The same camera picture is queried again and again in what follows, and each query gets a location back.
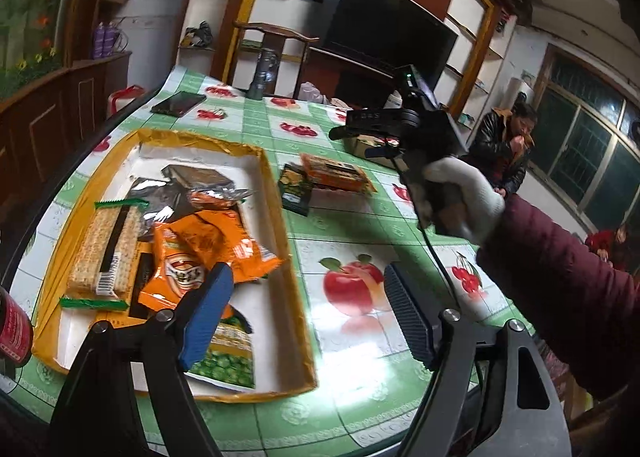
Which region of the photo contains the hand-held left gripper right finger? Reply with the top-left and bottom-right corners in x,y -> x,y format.
384,262 -> 573,457

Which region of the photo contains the white tray box yellow tape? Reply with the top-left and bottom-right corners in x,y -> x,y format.
31,128 -> 318,404

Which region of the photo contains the black television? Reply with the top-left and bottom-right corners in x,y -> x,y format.
320,0 -> 458,75

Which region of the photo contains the person's right hand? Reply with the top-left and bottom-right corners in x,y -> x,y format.
407,157 -> 506,244

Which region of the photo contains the brown cardboard box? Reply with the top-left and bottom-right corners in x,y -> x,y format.
350,134 -> 401,170

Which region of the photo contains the orange silver packet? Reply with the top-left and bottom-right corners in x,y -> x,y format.
186,187 -> 256,210

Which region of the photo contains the dark green snack packet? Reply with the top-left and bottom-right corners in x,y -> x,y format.
279,163 -> 316,216

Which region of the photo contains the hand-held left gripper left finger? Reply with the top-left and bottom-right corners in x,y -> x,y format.
47,262 -> 235,457

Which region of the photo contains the wooden chair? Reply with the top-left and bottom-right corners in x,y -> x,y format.
232,21 -> 321,100

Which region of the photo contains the green fruit print tablecloth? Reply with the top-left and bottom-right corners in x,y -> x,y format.
0,66 -> 536,448

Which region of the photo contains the green framed window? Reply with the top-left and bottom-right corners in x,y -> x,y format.
530,44 -> 640,233

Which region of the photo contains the silver foil snack packet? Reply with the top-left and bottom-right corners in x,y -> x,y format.
125,177 -> 193,238

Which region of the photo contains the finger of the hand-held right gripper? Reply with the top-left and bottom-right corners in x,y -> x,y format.
327,110 -> 416,140
364,142 -> 408,160

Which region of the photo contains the green pea snack packet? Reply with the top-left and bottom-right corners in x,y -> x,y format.
187,314 -> 257,390

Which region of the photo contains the red white bag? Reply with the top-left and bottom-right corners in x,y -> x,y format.
107,84 -> 146,120

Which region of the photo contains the person's right forearm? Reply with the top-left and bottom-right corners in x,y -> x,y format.
475,194 -> 640,400

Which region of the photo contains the black silver snack packet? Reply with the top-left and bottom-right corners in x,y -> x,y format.
161,164 -> 236,193

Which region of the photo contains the red can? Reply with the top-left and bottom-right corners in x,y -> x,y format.
0,287 -> 35,365

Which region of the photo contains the grey thermos bottle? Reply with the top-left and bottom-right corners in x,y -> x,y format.
247,48 -> 278,100

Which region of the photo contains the orange snack packet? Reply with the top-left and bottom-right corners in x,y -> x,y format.
170,210 -> 283,283
137,222 -> 236,320

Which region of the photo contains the black phone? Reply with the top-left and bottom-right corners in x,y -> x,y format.
150,91 -> 207,118

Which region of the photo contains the low wooden cabinet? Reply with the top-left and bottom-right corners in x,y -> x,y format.
0,51 -> 133,218

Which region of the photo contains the orange cracker packet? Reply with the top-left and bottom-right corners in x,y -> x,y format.
300,153 -> 378,194

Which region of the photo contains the black cable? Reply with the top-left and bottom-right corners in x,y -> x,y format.
392,157 -> 481,328

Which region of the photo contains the floral wall poster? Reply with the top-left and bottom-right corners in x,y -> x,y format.
0,0 -> 96,98

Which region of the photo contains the clear plastic bag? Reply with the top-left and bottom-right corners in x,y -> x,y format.
298,81 -> 331,104

